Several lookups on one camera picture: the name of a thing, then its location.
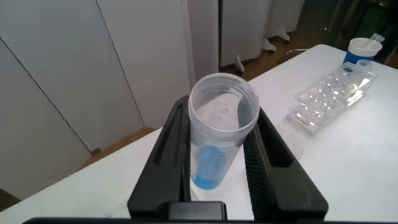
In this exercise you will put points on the pale yellow pigment test tube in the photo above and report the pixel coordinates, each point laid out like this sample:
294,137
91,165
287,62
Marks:
362,67

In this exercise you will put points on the white folding partition screen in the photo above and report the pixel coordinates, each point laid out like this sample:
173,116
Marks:
93,62
248,25

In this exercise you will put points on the clear acrylic test tube rack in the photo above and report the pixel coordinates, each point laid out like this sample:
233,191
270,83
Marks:
323,105

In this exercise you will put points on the blue pigment test tube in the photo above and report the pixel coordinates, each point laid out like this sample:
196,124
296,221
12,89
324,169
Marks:
211,168

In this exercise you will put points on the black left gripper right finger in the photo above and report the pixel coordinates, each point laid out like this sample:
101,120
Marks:
276,180

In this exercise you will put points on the blue sleeved white paper cup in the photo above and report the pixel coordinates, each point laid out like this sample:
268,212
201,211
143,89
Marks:
354,57

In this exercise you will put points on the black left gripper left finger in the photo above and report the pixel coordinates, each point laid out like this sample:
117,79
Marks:
168,161

